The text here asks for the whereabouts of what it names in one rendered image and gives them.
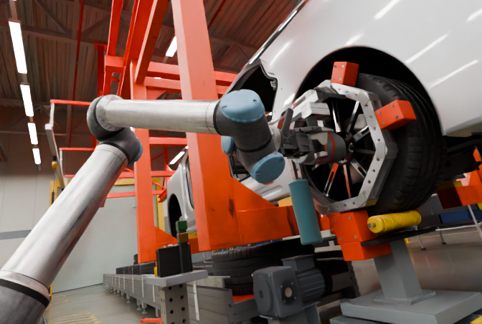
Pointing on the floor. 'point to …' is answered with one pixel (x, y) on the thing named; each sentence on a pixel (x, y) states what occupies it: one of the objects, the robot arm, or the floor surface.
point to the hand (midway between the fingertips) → (320, 135)
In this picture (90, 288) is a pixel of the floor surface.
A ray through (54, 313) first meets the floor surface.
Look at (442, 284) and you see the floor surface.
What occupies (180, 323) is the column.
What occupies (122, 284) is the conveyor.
